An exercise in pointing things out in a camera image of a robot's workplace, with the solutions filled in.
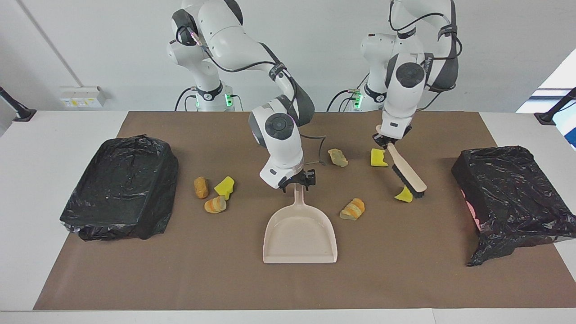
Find yellow notched sponge piece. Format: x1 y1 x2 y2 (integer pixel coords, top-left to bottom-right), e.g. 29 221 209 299
370 148 389 168

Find beige hand brush black bristles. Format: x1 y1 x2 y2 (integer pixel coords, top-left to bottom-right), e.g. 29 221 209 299
375 125 427 199

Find pale crusty bread piece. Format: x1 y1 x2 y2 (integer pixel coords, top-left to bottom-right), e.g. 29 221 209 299
328 148 349 168

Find beige plastic dustpan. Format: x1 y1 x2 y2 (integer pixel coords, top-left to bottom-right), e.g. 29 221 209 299
263 184 338 264

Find orange striped bread piece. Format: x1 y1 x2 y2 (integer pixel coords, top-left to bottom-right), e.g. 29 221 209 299
339 198 365 221
204 195 227 214

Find pink bin with black bag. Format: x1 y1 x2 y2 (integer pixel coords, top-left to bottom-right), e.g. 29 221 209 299
451 145 576 267

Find bin lined with black bag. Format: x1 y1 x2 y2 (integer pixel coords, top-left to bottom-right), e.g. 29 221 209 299
59 134 179 242

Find brown paper table mat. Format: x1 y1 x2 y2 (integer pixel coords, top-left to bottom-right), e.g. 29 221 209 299
33 111 576 311

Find black clamp stand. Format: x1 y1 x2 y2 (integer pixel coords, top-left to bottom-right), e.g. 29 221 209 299
534 88 576 126
0 86 37 122

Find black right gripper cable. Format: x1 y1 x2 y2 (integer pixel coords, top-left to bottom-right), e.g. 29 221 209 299
180 25 328 166

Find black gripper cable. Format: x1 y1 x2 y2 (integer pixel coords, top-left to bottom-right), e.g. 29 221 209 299
180 25 328 166
389 0 462 111

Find black base cables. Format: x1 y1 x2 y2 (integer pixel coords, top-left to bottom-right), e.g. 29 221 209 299
175 88 244 112
327 70 370 112

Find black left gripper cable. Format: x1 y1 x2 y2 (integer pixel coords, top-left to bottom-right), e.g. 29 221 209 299
389 0 462 111

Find white wall socket box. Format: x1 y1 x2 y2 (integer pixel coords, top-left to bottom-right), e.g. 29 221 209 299
59 86 111 108

